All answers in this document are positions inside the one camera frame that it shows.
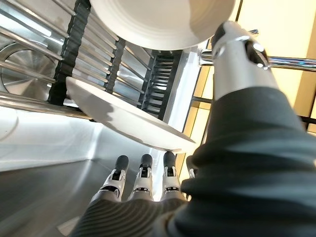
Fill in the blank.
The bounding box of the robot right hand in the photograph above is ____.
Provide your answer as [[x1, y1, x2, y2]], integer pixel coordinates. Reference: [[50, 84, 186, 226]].
[[71, 21, 316, 237]]

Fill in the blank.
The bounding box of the white round plate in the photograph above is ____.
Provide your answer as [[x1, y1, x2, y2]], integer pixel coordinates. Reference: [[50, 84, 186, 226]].
[[89, 0, 242, 51], [65, 76, 197, 154]]

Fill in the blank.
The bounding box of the black roll-up sink rack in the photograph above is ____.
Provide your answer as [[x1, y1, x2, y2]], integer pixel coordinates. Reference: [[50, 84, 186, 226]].
[[0, 0, 181, 122]]

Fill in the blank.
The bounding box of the round steel sink drain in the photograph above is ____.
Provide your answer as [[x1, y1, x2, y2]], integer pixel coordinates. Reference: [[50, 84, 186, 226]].
[[0, 41, 57, 101]]

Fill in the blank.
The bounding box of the yellow window with dark frame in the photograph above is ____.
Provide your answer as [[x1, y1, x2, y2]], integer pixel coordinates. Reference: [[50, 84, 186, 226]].
[[181, 0, 316, 173]]

